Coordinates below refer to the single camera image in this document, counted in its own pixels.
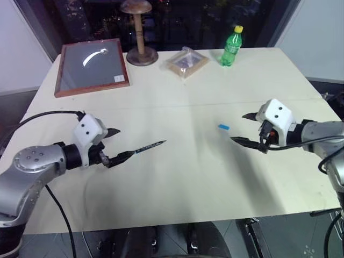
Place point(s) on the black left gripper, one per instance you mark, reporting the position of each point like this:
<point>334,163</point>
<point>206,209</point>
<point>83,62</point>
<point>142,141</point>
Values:
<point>94,154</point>

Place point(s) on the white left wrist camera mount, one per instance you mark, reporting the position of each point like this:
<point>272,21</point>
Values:
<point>87,129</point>

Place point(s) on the dark rounded shapes under table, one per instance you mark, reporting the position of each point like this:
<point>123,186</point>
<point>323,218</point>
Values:
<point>161,242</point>

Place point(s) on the wooden framed picture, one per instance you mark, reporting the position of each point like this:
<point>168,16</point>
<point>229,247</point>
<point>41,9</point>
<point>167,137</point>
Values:
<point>91,67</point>

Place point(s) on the black metal table frame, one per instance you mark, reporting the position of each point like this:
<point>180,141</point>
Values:
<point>252,236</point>

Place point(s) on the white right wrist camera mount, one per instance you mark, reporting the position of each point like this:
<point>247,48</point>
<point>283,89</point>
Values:
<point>276,113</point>

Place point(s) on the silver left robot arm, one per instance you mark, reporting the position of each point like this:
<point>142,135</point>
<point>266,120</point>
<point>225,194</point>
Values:
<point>25,172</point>

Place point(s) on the black uncapped pen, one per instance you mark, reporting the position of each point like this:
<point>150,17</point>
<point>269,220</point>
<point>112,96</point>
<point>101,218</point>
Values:
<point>150,146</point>

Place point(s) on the green plastic soda bottle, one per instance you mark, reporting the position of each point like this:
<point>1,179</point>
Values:
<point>231,48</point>

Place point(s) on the wooden hat stand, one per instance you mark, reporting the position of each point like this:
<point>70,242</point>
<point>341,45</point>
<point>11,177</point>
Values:
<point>139,32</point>

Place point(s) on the dark object beside table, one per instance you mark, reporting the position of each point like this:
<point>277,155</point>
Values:
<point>336,103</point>

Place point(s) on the small blue cap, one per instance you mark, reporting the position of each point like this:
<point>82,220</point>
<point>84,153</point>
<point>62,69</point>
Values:
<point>224,127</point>

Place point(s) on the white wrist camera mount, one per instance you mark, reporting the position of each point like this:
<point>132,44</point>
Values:
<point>87,129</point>
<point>276,113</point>

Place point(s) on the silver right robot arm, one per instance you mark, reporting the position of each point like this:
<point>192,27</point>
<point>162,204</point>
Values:
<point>319,134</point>

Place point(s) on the small frame in plastic bag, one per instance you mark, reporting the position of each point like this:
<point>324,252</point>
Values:
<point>185,63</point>

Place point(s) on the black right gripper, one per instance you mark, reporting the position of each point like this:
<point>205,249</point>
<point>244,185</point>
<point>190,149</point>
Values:
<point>268,134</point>

